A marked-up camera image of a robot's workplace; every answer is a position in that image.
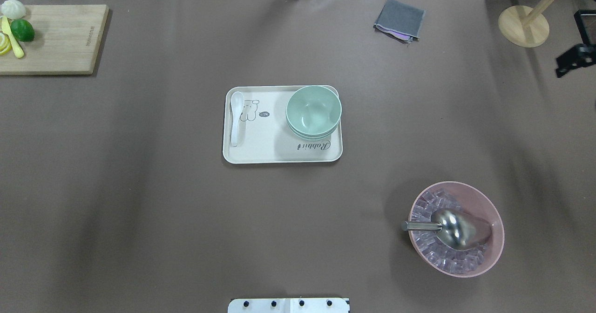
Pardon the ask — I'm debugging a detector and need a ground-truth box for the wooden cutting board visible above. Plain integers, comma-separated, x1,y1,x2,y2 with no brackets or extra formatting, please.
0,5,109,75

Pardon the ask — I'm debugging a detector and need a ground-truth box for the white ceramic spoon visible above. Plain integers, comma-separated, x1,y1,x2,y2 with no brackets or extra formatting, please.
230,91,244,147

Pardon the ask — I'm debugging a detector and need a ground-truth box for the white steamed bun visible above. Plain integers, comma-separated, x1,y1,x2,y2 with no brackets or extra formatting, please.
0,0,27,20

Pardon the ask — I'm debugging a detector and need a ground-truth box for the green lime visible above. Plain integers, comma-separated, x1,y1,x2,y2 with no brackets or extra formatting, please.
9,19,35,42

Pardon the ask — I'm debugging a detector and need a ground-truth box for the grey folded cloth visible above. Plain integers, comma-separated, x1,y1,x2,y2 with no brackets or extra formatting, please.
374,0,426,43

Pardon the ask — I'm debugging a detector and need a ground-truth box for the wooden mug tree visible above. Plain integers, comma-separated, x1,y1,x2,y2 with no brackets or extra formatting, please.
498,0,555,48

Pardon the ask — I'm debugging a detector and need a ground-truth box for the metal ice scoop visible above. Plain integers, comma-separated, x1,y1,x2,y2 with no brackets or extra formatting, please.
401,208,492,251

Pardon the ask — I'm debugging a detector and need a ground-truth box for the yellow plastic knife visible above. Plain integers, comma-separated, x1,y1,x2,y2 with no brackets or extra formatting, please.
1,15,24,58

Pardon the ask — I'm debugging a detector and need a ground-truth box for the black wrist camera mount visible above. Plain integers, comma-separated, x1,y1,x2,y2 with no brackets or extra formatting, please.
555,44,596,78

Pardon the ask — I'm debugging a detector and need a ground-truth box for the beige serving tray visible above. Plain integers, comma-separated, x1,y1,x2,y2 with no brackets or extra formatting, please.
222,85,343,164

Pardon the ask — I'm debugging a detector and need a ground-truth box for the green bowl on tray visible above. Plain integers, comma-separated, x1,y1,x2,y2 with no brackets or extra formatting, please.
291,129,335,141

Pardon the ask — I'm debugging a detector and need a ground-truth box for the green bowl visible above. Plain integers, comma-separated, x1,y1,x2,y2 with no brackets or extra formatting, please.
285,85,343,134
291,129,335,141
288,123,339,136

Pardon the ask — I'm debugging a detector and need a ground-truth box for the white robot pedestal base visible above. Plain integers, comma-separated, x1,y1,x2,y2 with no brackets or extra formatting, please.
227,297,351,313

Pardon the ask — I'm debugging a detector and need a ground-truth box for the pink bowl with ice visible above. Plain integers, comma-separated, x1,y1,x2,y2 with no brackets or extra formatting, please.
408,181,505,278

